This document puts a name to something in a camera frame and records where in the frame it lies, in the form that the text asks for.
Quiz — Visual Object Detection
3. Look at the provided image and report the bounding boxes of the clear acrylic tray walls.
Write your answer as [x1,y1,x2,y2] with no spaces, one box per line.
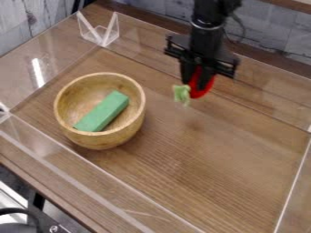
[0,6,311,233]

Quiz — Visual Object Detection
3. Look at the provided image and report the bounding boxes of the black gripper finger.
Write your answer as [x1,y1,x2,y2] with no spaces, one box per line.
[181,57,197,85]
[198,66,217,91]

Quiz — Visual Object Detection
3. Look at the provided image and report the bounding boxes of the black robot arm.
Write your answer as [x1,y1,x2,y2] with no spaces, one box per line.
[165,0,242,98]

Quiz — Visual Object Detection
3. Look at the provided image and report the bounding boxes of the green rectangular block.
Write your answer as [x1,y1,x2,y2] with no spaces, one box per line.
[74,90,129,132]

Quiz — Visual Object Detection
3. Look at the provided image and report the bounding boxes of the red plush fruit green stem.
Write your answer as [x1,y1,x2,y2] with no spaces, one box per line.
[171,65,218,107]

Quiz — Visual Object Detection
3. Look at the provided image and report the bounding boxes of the black cable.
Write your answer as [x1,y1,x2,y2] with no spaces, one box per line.
[0,206,42,233]

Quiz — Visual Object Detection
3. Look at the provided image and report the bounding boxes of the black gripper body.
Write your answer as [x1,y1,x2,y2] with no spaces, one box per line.
[165,34,241,78]

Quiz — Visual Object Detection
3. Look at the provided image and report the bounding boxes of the black metal table frame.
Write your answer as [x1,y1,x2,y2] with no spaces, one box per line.
[27,190,73,233]

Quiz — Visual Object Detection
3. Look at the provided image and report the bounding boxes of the wooden bowl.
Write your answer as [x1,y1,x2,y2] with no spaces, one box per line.
[54,72,146,150]

